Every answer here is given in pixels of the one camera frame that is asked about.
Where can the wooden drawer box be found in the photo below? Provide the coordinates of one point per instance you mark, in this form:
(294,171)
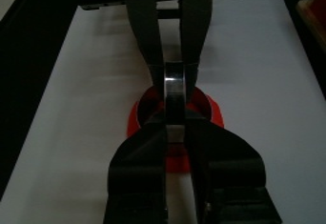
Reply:
(314,15)

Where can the round metal dough cutter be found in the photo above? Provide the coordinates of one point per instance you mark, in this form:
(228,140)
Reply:
(175,91)

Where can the flat red dough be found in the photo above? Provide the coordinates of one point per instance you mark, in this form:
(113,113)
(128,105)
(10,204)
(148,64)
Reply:
(176,162)

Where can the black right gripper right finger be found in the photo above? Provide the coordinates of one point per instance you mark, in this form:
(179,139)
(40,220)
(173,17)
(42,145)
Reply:
(231,177)

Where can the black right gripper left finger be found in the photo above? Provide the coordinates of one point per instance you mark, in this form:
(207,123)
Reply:
(135,177)

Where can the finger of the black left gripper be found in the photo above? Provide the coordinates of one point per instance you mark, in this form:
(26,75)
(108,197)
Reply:
(193,27)
(144,34)

